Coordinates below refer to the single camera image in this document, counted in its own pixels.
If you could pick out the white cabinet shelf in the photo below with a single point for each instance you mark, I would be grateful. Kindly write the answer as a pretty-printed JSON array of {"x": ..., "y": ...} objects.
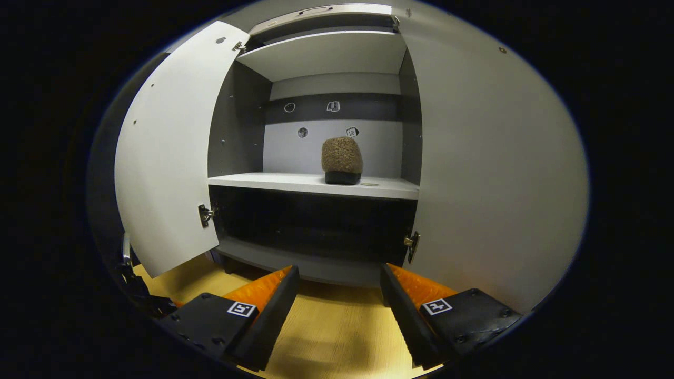
[
  {"x": 284, "y": 183},
  {"x": 326, "y": 52}
]

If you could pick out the brown fuzzy shoe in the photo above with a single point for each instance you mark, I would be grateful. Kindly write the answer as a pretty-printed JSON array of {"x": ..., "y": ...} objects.
[{"x": 342, "y": 155}]

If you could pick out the white cabinet door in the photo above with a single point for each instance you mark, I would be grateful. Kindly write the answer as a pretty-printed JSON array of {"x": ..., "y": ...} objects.
[
  {"x": 174, "y": 147},
  {"x": 500, "y": 173}
]

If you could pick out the metal door hinge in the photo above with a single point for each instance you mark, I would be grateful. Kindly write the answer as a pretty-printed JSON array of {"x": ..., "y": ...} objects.
[
  {"x": 412, "y": 245},
  {"x": 395, "y": 23},
  {"x": 239, "y": 47},
  {"x": 205, "y": 215}
]

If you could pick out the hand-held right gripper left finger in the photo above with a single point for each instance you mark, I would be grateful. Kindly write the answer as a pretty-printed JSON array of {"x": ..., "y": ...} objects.
[{"x": 271, "y": 316}]

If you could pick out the white shoe cabinet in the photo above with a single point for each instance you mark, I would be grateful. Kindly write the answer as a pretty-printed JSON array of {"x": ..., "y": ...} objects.
[{"x": 237, "y": 131}]

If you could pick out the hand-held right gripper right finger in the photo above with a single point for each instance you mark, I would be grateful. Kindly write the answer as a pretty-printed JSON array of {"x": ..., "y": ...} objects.
[{"x": 403, "y": 318}]

